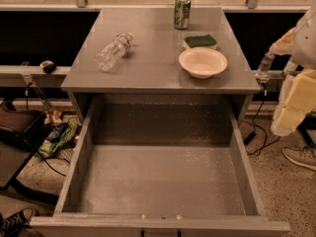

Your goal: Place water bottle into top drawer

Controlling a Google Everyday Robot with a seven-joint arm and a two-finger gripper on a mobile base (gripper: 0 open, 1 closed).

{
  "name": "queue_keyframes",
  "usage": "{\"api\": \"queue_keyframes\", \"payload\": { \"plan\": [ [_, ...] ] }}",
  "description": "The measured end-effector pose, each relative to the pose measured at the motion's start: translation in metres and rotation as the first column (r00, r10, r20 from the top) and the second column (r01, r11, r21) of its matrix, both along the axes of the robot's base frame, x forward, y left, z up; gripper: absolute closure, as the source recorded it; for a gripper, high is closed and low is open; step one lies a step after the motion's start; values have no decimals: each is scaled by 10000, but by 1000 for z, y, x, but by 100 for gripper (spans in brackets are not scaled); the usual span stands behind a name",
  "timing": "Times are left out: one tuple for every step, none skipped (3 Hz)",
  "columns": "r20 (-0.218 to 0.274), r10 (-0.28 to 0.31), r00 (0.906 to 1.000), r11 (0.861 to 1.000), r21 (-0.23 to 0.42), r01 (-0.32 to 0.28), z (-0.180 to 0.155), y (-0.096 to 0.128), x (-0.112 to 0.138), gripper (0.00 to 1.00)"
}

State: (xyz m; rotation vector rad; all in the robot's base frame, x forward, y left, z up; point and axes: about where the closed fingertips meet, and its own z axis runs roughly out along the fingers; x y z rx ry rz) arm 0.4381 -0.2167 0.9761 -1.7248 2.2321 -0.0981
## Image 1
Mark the black canvas sneaker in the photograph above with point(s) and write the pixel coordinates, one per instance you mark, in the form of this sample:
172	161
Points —
12	225

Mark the dark chair at left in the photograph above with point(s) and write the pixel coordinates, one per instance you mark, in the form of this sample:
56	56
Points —
22	133

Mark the grey sneaker right side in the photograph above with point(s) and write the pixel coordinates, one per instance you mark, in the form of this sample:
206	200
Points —
303	157

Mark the green yellow sponge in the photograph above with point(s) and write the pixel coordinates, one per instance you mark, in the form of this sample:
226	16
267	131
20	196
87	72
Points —
200	41

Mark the yellow black tape measure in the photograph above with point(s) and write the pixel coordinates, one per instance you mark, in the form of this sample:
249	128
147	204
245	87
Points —
47	66

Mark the water bottle on ledge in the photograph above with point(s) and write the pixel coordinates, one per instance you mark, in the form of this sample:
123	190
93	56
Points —
264	67

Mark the clear plastic water bottle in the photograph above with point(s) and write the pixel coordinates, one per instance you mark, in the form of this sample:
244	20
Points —
116	49

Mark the green snack bags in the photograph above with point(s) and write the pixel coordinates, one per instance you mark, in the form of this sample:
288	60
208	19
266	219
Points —
61	135

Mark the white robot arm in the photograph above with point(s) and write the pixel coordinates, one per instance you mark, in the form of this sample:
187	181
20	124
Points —
300	42

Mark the white paper bowl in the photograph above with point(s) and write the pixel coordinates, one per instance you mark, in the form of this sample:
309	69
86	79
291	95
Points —
202	62

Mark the open grey top drawer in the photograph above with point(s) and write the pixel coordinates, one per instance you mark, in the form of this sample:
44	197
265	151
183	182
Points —
159	170

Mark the green soda can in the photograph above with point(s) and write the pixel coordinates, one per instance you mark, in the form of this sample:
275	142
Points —
182	14

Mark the grey cabinet with top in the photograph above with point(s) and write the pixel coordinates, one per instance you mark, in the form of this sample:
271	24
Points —
152	66

